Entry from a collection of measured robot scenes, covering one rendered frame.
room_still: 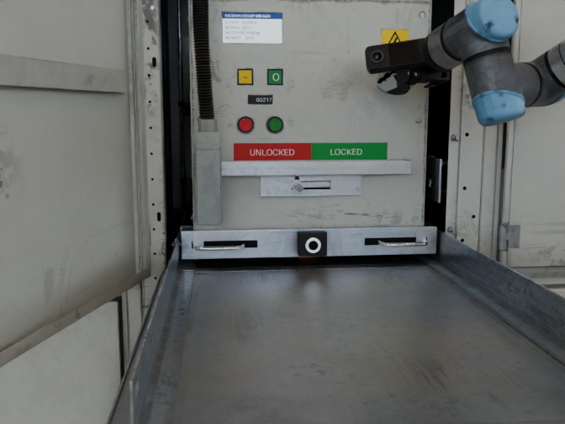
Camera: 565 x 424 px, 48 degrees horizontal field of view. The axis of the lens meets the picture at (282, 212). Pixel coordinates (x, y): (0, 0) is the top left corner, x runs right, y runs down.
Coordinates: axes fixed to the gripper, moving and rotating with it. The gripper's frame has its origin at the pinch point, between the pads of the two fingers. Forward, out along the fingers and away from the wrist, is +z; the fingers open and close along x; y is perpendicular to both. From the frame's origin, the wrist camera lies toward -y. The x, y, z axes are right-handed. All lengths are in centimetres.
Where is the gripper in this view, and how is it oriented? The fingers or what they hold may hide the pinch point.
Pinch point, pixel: (377, 83)
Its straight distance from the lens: 132.8
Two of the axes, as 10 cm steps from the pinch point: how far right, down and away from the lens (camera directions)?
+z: -3.4, 1.1, 9.3
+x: -0.9, -9.9, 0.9
